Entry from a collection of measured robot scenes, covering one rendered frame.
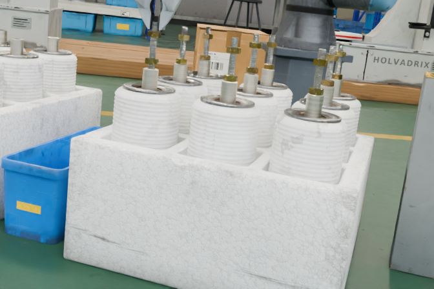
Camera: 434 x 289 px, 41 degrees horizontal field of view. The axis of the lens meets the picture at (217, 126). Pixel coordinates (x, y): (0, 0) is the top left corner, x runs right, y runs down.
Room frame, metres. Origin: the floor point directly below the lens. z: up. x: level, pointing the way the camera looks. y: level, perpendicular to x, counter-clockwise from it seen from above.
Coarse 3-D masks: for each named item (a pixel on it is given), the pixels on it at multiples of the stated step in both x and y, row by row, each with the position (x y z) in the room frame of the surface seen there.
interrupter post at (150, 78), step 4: (144, 68) 0.82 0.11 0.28; (144, 72) 0.81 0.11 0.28; (148, 72) 0.81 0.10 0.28; (152, 72) 0.81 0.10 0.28; (156, 72) 0.82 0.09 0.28; (144, 76) 0.81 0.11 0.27; (148, 76) 0.81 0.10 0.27; (152, 76) 0.81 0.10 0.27; (156, 76) 0.82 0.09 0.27; (144, 80) 0.81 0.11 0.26; (148, 80) 0.81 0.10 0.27; (152, 80) 0.81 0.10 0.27; (156, 80) 0.82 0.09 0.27; (144, 84) 0.81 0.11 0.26; (148, 84) 0.81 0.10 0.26; (152, 84) 0.81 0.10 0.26; (156, 84) 0.82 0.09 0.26; (144, 88) 0.81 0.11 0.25; (148, 88) 0.81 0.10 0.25; (152, 88) 0.81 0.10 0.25; (156, 88) 0.82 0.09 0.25
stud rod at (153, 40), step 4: (152, 24) 0.82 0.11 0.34; (156, 24) 0.82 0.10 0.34; (152, 28) 0.82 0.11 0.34; (156, 28) 0.82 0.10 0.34; (152, 40) 0.82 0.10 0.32; (156, 40) 0.82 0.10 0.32; (152, 44) 0.82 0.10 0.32; (156, 44) 0.82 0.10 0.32; (152, 48) 0.82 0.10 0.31; (152, 52) 0.82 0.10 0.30; (152, 56) 0.82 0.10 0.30; (148, 68) 0.82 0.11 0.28; (152, 68) 0.82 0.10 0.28
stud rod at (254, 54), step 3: (255, 36) 0.90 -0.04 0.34; (258, 36) 0.90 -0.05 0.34; (255, 39) 0.90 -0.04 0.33; (258, 39) 0.90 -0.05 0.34; (255, 42) 0.90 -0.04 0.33; (255, 48) 0.90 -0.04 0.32; (252, 51) 0.90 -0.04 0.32; (255, 51) 0.90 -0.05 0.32; (252, 54) 0.90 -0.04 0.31; (255, 54) 0.90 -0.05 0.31; (252, 57) 0.90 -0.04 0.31; (255, 57) 0.90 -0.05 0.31; (252, 60) 0.90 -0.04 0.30; (255, 60) 0.90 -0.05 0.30; (252, 63) 0.90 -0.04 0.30; (255, 63) 0.90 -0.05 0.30; (249, 66) 0.90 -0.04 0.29; (252, 66) 0.90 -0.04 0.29; (255, 66) 0.90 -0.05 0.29
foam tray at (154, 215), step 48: (96, 144) 0.76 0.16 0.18; (96, 192) 0.76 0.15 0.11; (144, 192) 0.74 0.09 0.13; (192, 192) 0.72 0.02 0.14; (240, 192) 0.70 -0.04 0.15; (288, 192) 0.68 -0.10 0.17; (336, 192) 0.67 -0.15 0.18; (96, 240) 0.75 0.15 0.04; (144, 240) 0.73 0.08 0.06; (192, 240) 0.71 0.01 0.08; (240, 240) 0.70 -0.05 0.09; (288, 240) 0.68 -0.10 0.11; (336, 240) 0.66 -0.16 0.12; (192, 288) 0.71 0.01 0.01; (240, 288) 0.69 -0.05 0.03; (288, 288) 0.68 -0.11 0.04; (336, 288) 0.66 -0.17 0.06
